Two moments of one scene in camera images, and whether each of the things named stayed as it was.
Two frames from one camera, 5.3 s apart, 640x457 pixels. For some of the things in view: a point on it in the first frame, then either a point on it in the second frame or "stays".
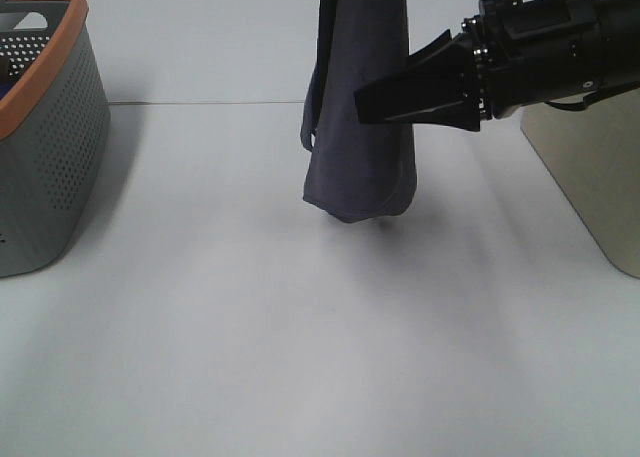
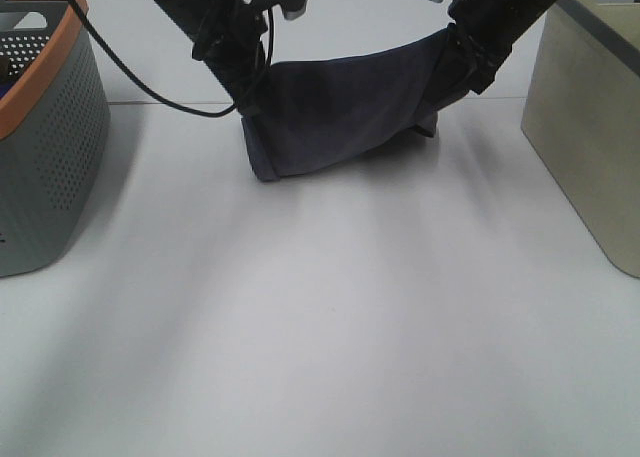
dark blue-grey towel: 357,170 -> 321,111
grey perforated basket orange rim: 55,126 stays
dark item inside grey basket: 5,86 stays
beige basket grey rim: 595,156 stays
